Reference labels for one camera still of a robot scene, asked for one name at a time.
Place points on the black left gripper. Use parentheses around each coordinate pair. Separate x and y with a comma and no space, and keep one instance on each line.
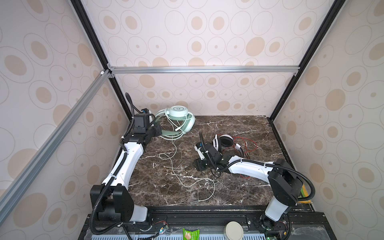
(156,125)

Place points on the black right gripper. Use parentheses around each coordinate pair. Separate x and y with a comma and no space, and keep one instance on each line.
(197,164)

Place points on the mint green headphones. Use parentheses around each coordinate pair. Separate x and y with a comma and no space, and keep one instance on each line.
(182,121)

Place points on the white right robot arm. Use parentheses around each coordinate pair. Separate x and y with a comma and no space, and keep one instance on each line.
(288,185)

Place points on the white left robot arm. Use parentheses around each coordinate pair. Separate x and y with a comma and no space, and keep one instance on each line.
(112,204)

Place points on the white round cap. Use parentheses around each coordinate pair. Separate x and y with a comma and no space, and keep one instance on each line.
(233,231)

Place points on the green snack packet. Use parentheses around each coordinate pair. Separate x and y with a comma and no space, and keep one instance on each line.
(191,235)

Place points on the yellow green snack bag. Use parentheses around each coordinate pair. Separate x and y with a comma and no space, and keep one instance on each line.
(304,194)

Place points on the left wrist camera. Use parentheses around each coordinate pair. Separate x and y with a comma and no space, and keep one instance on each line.
(142,121)

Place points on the white black red-cable headphones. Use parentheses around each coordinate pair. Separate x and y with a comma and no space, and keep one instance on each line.
(231,144)

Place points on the silver aluminium rail back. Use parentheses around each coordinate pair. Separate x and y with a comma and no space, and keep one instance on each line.
(205,70)

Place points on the silver aluminium rail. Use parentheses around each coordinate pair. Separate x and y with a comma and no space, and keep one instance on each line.
(21,184)
(205,70)

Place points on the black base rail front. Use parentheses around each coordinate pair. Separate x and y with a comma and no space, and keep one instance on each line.
(168,223)

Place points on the black corner frame post left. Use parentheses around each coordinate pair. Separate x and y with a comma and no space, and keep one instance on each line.
(96,44)

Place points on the black corner frame post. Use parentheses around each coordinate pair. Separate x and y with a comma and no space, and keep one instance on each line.
(96,44)
(313,47)

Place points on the silver aluminium rail left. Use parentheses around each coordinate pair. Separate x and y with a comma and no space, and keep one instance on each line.
(21,184)

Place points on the black corner frame post right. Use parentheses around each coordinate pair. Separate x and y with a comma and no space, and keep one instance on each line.
(313,47)

